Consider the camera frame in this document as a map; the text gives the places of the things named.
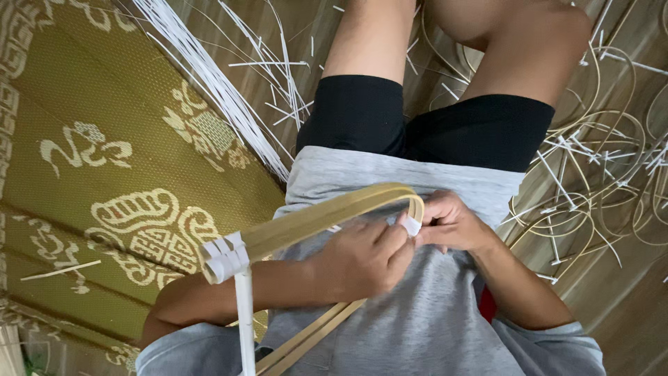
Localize person's right hand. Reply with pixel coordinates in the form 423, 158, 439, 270
415, 189, 498, 256

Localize pale wooden slats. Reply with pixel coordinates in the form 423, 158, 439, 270
0, 325, 28, 376

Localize person's black shorts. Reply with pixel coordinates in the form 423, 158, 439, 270
295, 75, 556, 173

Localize pile of tied bamboo hoops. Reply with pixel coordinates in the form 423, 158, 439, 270
417, 0, 668, 287

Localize person's left leg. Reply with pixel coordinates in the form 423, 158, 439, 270
321, 0, 419, 86

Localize person's left hand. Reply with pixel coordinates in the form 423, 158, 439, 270
312, 216, 417, 315

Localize scattered white strip offcuts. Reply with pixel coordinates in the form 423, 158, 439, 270
219, 0, 345, 128

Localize red object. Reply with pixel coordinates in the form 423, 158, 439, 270
477, 284, 498, 325

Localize loose pale bamboo stick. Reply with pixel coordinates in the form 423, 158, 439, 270
20, 259, 102, 282

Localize long white plastic strap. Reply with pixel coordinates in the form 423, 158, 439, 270
200, 231, 257, 376

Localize bent bamboo strip hoop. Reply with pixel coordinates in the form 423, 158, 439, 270
198, 182, 426, 376

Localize green patterned woven mat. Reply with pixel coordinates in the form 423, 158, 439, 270
0, 0, 287, 376

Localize person's right leg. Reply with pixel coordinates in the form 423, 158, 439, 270
424, 0, 594, 108

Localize small white strap wrap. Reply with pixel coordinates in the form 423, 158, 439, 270
401, 213, 423, 238

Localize bundle of long white strips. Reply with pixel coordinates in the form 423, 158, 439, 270
130, 0, 293, 183

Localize person's leg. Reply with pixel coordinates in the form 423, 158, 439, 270
424, 0, 594, 108
321, 0, 419, 86

